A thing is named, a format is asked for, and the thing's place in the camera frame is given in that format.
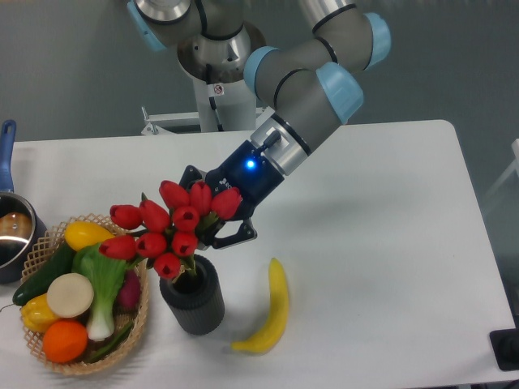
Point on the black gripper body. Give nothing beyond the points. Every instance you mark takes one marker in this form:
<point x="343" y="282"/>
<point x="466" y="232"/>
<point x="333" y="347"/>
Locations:
<point x="247" y="169"/>

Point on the red tulip bouquet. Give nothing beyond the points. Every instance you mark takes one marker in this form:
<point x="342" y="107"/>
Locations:
<point x="167" y="236"/>

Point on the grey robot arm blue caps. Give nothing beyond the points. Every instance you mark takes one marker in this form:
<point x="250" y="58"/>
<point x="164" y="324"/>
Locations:
<point x="311" y="88"/>

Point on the dark grey ribbed vase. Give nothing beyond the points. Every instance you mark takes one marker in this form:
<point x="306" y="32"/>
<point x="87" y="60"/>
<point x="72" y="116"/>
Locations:
<point x="196" y="301"/>

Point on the yellow banana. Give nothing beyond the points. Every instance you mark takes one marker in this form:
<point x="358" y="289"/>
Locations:
<point x="273" y="329"/>

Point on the green bok choy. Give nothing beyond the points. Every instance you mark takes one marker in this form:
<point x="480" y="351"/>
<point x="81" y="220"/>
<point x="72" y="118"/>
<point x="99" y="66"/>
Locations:
<point x="106" y="277"/>

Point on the purple red radish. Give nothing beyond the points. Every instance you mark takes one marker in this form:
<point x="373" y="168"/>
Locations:
<point x="129" y="294"/>

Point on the yellow squash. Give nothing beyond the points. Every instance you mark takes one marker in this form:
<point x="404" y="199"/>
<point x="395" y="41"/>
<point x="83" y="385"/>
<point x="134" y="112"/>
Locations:
<point x="81" y="234"/>

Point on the dark green cucumber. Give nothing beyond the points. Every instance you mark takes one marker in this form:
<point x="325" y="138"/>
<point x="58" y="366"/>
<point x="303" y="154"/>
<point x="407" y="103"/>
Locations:
<point x="59" y="264"/>

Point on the orange fruit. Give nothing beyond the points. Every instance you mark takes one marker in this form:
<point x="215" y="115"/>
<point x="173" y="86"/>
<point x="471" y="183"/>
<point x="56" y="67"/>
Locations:
<point x="64" y="341"/>

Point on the yellow bell pepper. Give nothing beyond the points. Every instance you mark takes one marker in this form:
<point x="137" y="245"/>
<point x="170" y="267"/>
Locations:
<point x="37" y="316"/>

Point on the black device at table edge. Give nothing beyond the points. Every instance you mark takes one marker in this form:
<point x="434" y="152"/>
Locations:
<point x="505" y="348"/>

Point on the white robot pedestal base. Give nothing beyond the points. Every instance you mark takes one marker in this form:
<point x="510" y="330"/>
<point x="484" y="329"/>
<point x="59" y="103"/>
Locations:
<point x="219" y="107"/>

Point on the blue saucepan with handle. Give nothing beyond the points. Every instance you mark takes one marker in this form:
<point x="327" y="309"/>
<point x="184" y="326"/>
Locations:
<point x="21" y="227"/>

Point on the white furniture frame right edge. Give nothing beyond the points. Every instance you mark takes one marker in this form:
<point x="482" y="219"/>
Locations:
<point x="505" y="185"/>

